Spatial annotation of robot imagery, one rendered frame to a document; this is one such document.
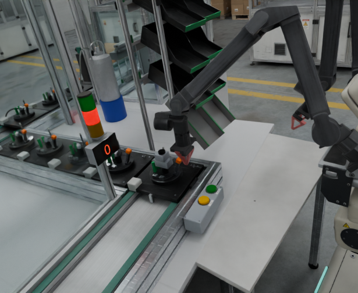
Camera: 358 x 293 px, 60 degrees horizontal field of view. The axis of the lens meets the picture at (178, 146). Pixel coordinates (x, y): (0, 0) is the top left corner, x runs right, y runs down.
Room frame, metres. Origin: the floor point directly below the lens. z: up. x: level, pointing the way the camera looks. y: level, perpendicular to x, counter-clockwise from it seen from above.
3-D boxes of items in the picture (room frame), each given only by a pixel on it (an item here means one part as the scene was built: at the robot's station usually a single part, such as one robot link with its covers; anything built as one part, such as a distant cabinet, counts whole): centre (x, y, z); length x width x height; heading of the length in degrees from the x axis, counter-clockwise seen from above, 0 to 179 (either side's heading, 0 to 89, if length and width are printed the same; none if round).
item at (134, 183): (1.06, 0.21, 0.97); 0.05 x 0.05 x 0.04; 56
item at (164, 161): (1.09, 0.08, 1.06); 0.08 x 0.04 x 0.07; 53
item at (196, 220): (0.89, -0.06, 0.93); 0.21 x 0.07 x 0.06; 146
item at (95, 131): (0.99, 0.28, 1.28); 0.05 x 0.05 x 0.05
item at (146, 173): (1.08, 0.07, 0.96); 0.24 x 0.24 x 0.02; 56
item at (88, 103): (0.99, 0.28, 1.38); 0.05 x 0.05 x 0.05
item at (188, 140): (1.02, -0.02, 1.17); 0.10 x 0.07 x 0.07; 146
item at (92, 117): (0.99, 0.28, 1.33); 0.05 x 0.05 x 0.05
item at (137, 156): (1.23, 0.28, 1.01); 0.24 x 0.24 x 0.13; 56
